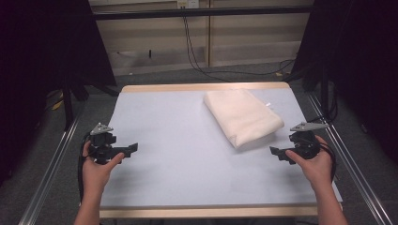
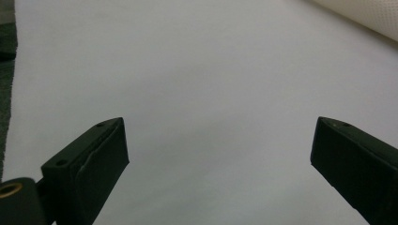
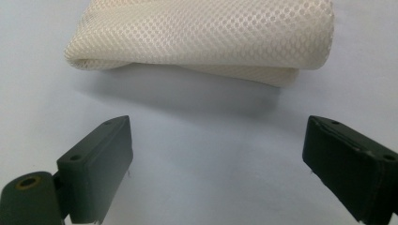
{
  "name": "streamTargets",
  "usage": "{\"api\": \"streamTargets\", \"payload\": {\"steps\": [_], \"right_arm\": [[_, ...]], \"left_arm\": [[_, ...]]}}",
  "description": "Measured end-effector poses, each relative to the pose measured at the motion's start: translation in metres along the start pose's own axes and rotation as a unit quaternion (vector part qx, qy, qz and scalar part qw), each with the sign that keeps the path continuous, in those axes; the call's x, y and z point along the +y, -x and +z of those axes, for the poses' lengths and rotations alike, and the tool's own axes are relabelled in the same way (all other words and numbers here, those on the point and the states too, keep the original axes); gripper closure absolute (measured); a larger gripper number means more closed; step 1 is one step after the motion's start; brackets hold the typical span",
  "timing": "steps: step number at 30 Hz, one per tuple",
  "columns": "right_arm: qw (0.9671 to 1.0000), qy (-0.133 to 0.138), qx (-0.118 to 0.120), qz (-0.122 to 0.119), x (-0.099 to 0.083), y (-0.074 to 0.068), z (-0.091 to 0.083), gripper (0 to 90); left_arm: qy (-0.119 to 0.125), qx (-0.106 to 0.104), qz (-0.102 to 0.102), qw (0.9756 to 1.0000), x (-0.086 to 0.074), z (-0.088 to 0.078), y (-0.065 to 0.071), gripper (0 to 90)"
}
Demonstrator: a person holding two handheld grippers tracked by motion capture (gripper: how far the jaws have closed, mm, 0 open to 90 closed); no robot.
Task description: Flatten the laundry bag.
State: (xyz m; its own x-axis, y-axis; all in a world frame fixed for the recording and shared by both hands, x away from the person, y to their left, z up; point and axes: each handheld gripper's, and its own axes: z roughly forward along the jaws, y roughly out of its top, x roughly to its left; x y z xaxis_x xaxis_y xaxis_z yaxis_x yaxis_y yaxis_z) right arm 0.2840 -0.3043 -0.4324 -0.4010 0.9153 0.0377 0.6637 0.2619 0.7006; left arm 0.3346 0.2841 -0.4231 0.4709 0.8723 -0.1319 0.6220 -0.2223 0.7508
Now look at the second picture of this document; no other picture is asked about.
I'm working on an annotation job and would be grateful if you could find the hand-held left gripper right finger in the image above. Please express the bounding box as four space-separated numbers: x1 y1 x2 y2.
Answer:
310 116 398 225

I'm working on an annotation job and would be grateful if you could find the white mesh laundry bag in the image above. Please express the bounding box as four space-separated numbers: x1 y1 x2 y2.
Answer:
308 0 398 42

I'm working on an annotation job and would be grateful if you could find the light blue table pad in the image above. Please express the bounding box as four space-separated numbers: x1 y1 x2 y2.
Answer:
1 0 398 225

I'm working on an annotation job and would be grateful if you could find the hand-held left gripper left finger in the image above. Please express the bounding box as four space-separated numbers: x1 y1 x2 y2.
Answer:
40 117 130 225

